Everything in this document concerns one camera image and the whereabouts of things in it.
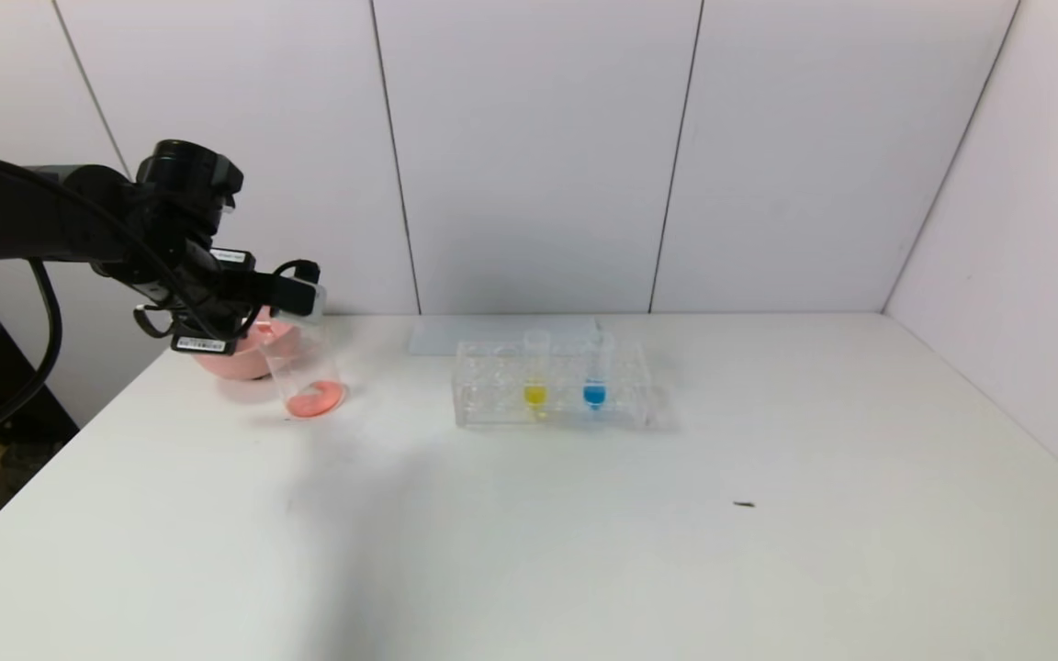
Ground clear glass beaker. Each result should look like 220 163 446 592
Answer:
260 317 353 422

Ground pink plastic bowl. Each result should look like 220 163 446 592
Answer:
194 312 302 381

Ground white paper sheet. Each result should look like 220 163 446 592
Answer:
409 318 603 357

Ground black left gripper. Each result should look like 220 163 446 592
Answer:
171 247 281 356

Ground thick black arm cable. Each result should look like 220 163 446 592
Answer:
0 257 63 469

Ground test tube with yellow pigment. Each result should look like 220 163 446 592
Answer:
522 330 552 412

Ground clear acrylic test tube rack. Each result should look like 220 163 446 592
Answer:
453 338 654 431

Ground test tube with blue pigment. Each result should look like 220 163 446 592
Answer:
582 330 614 411

